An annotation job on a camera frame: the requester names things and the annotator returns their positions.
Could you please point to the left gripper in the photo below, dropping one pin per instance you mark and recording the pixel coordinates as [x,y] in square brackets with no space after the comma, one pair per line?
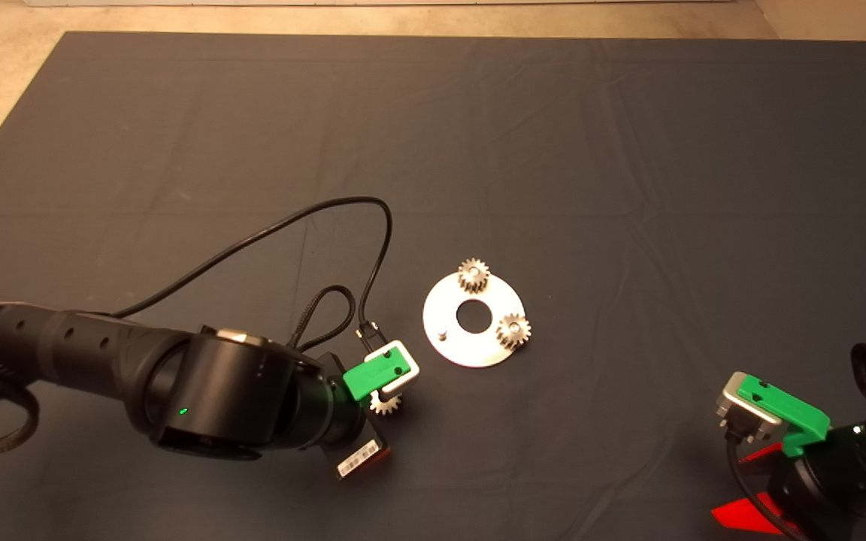
[361,451]

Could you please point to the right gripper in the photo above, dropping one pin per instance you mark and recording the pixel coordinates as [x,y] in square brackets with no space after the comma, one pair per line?
[831,481]

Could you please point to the steel planetary gear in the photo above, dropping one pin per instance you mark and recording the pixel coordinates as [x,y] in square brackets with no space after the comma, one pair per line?
[388,408]
[507,340]
[467,284]

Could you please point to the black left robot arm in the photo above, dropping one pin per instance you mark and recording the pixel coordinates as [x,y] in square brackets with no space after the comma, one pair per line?
[65,346]

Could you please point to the round metal carrier plate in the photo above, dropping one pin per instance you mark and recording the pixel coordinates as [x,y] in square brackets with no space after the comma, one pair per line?
[470,349]

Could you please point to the dark grey table cloth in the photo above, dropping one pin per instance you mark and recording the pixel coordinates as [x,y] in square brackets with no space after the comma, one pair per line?
[177,113]

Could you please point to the green left camera mount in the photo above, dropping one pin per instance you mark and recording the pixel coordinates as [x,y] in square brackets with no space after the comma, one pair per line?
[373,376]

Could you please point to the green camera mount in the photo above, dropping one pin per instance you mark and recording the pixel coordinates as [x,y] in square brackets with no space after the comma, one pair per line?
[786,409]
[373,376]

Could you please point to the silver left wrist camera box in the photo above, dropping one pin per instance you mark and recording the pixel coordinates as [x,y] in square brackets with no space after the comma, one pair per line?
[407,374]

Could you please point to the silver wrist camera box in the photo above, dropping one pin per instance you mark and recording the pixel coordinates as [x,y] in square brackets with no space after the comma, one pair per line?
[734,406]
[407,374]

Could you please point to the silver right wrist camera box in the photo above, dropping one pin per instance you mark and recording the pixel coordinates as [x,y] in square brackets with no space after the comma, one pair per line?
[734,406]

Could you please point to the green right camera mount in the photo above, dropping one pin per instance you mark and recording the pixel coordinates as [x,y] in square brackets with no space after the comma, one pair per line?
[786,409]

